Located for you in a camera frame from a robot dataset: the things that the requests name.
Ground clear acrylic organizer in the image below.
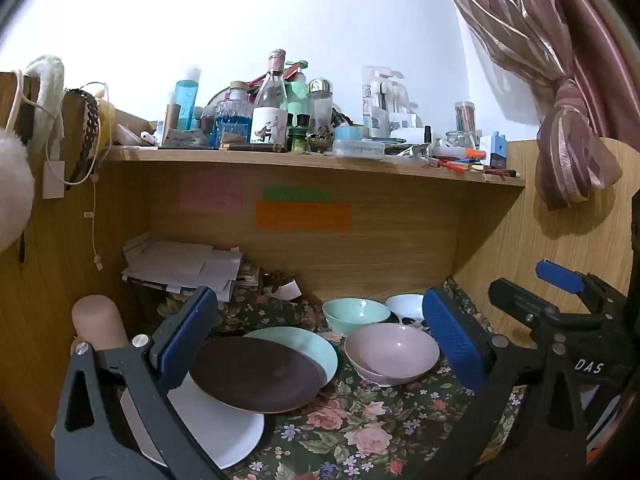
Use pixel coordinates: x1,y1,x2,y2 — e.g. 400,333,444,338
361,65,418,138

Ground short glass jar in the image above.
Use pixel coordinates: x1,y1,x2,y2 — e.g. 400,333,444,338
445,131,481,153

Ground orange cloth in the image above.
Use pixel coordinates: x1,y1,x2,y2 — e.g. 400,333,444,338
585,410,626,467

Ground mint green bottle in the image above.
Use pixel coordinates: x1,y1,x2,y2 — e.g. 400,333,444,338
285,62,311,126

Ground pink sticky note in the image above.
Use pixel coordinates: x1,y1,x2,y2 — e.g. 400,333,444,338
179,170,245,212

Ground red handled pliers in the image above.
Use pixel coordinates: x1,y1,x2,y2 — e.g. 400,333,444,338
427,156,476,173

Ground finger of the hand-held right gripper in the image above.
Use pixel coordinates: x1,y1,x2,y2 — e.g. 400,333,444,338
535,259,628,331
488,278,576,348

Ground tall bottle with blue liquid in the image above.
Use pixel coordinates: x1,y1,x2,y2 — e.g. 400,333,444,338
175,65,202,132

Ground glass jar with pink sticks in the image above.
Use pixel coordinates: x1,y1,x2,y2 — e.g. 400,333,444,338
454,101,478,133

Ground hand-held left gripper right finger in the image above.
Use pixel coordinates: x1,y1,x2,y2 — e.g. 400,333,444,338
421,287,601,480

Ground stack of white papers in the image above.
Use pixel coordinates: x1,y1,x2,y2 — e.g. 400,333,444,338
121,240,245,301

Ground dark green floral tablecloth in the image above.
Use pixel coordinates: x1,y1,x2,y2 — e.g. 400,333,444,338
120,275,531,480

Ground clear bottle with illustrated label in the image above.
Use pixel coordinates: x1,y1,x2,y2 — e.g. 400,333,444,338
250,49,290,153

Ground white bowl with black spots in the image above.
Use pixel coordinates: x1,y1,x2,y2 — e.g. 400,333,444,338
385,293,426,331

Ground brown cardboard tube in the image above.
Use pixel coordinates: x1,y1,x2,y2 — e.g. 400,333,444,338
162,103,182,146

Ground light green plate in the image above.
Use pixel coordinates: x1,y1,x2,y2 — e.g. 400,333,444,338
242,326,341,388

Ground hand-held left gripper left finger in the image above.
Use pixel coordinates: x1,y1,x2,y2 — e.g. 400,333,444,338
54,286,221,480

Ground orange sticky note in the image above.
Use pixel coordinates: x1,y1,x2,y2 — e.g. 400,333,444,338
255,201,352,233

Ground pale pink bowl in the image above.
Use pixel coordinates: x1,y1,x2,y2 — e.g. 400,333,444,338
344,322,441,387

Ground white folded card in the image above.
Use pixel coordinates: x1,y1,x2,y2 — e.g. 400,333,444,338
262,272,303,301

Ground beige cylinder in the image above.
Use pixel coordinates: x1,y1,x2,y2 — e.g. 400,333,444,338
71,295,130,356

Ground black braided headband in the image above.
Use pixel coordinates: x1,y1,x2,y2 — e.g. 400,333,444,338
65,89,101,186

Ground white charging cable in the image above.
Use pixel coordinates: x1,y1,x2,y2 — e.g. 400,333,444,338
15,67,108,272

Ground pink striped curtain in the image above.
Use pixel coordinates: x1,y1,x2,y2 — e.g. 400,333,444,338
432,0,640,211

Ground yellow cloth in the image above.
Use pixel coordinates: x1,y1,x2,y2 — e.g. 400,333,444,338
97,100,117,153

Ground white fluffy headband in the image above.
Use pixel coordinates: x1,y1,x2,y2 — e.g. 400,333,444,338
22,54,68,141

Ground clear bottle with silver cap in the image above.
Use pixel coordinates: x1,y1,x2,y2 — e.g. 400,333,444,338
307,78,335,133

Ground white plate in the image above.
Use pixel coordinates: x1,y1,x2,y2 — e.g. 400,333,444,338
120,375,266,470

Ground white tube with orange cap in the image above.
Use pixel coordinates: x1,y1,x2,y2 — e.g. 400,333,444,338
432,146,488,160

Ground clear plastic box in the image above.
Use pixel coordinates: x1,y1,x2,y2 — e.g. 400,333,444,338
332,140,386,157

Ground square glass bottle blue liquid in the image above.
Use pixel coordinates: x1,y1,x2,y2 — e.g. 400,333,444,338
215,81,252,148

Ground blue pencil sharpener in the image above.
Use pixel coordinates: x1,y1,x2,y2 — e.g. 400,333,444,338
489,131,508,170

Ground green sticky note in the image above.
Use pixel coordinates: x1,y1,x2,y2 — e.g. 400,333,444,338
262,186,333,203

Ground white power adapter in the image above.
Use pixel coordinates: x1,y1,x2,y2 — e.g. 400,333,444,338
42,160,66,201

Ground light green bowl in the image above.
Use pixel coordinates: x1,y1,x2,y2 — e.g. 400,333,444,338
321,298,392,337

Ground stack of thin booklets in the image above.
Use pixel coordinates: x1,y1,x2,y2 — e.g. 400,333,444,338
237,260,261,291

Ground dark brown plate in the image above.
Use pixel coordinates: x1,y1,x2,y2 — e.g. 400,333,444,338
189,336,323,415

